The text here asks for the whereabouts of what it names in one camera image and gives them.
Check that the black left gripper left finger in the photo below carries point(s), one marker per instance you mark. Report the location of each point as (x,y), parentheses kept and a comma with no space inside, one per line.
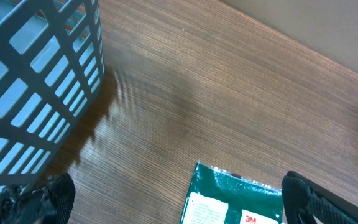
(51,202)

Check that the green gloves package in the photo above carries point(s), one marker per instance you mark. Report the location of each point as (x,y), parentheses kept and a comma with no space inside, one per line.
(216,195)

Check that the dark grey plastic shopping basket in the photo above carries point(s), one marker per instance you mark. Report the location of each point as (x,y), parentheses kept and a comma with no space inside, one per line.
(51,70)

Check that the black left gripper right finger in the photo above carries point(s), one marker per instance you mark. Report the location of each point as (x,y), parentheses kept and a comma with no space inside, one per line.
(306,202)

